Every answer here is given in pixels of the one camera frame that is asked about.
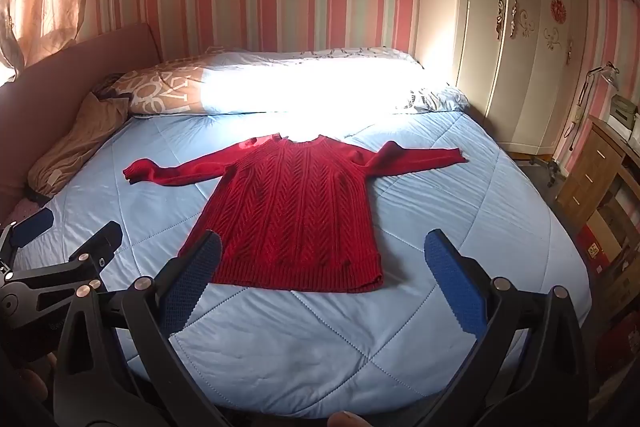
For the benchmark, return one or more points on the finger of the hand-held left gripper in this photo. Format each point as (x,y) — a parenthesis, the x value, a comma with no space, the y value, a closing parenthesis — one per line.
(100,244)
(30,224)

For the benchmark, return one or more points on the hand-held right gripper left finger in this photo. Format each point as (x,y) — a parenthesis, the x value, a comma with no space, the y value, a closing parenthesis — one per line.
(195,277)

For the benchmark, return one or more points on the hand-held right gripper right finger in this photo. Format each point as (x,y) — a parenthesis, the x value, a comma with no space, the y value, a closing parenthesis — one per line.
(455,287)

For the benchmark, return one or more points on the red knit sweater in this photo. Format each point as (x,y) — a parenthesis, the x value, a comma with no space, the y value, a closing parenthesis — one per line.
(300,217)

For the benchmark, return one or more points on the person's left hand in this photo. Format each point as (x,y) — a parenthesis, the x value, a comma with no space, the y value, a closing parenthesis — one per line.
(27,387)

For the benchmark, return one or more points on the tan cloth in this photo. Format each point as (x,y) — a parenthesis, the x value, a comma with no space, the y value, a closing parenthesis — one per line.
(75,142)

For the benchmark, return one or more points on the light blue quilt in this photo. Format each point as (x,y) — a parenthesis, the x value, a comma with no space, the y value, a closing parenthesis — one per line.
(350,347)

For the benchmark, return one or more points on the red cardboard box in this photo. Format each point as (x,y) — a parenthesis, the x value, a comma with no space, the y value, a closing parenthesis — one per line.
(595,247)

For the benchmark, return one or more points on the wheeled chair base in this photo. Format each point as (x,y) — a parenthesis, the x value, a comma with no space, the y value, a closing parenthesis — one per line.
(552,167)

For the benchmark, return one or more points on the dark cloth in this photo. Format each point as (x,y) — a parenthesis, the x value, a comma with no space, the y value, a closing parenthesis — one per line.
(107,86)

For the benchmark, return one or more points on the pink bed headboard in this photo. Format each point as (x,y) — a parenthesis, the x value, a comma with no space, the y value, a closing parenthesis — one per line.
(60,67)

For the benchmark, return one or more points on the wooden desk with drawers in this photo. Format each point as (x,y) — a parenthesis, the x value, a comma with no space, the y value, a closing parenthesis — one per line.
(585,177)

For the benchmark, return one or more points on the beige blue patterned pillow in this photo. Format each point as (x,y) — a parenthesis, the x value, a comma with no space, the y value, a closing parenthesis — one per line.
(165,87)

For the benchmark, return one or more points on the red patterned object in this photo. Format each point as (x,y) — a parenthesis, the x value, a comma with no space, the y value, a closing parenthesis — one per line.
(625,342)

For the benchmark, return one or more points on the cream ornate wardrobe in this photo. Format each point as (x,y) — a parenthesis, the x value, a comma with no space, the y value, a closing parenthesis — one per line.
(525,82)

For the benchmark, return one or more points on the grey desktop device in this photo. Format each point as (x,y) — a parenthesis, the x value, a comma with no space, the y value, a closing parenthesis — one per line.
(622,109)

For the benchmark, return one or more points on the white desk lamp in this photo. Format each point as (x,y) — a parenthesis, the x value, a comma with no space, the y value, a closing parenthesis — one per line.
(609,74)

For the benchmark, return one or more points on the small red round paper decoration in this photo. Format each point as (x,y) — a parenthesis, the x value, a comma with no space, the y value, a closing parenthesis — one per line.
(558,10)

